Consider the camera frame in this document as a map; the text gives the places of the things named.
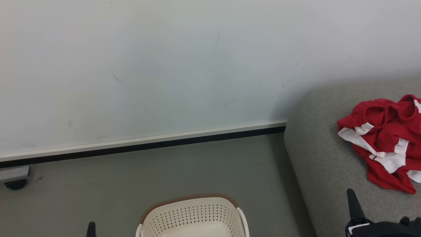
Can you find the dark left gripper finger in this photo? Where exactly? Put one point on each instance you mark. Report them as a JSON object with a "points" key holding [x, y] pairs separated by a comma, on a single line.
{"points": [[91, 230]]}

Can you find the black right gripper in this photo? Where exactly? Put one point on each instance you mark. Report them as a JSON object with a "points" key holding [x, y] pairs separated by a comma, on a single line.
{"points": [[384, 230]]}

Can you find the red and white garment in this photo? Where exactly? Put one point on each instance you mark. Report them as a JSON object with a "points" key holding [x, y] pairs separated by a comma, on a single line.
{"points": [[384, 138]]}

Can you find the cream basket with brown rim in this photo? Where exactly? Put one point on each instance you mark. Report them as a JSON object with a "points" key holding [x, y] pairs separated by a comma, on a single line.
{"points": [[194, 215]]}

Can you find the grey fabric sofa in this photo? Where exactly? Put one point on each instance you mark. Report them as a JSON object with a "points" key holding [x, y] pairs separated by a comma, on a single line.
{"points": [[329, 171]]}

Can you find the white and black baseboard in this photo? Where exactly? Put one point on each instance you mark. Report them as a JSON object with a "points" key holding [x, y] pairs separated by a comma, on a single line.
{"points": [[148, 143]]}

